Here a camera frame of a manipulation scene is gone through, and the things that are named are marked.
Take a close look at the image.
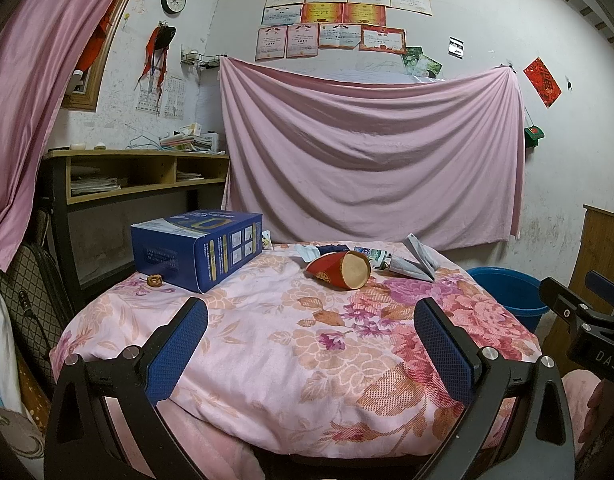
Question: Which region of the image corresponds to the red tassel wall ornament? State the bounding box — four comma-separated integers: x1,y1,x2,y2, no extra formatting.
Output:
136,22,177,100

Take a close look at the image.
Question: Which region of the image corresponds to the blue green snack bag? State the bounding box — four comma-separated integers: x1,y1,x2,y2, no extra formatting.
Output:
354,246,392,270

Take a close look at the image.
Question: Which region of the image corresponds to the blue cardboard box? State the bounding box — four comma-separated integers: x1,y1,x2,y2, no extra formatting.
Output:
130,209,262,292

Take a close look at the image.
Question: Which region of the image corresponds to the pink sheet on wall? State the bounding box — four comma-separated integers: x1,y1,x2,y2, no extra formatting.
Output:
219,58,525,250

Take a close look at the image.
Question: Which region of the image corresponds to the round wall clock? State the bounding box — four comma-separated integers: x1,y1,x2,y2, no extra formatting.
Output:
160,0,186,15

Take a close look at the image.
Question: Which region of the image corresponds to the pink door curtain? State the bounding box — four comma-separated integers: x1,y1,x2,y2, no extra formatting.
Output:
0,0,113,270

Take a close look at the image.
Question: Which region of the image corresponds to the red paper wall poster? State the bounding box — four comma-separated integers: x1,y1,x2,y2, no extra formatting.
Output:
523,56,562,108

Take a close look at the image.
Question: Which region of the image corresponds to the wall certificates cluster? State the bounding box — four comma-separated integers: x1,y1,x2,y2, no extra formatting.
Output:
255,0,433,61

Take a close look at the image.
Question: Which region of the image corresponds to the blue plastic bucket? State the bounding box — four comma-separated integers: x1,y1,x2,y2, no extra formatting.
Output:
467,266,549,333

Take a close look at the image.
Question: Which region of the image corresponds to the wooden shelf desk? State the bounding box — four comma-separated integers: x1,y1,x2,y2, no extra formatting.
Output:
34,148,229,299

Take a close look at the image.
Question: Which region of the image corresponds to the red paper cup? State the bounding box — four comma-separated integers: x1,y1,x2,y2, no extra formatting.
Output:
306,250,372,290

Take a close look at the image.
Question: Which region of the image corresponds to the grey foil wrapper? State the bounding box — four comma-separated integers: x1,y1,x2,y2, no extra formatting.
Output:
388,233,439,283

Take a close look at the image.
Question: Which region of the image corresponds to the person right hand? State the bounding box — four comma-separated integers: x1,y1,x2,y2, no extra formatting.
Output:
579,379,614,451

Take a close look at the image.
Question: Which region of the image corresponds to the wooden cabinet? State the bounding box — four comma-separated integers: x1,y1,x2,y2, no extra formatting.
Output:
541,204,614,376

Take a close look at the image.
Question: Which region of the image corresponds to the stack of books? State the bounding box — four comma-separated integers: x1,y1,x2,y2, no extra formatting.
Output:
159,122,219,154

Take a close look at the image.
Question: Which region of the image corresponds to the wooden window frame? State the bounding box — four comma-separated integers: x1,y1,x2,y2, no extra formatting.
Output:
60,0,129,112

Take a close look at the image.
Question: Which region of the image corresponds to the floral pink quilt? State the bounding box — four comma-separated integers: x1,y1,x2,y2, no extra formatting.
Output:
50,239,544,458

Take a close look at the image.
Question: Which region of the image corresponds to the green red hanging pouch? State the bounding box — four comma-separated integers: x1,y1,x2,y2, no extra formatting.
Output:
524,125,544,150

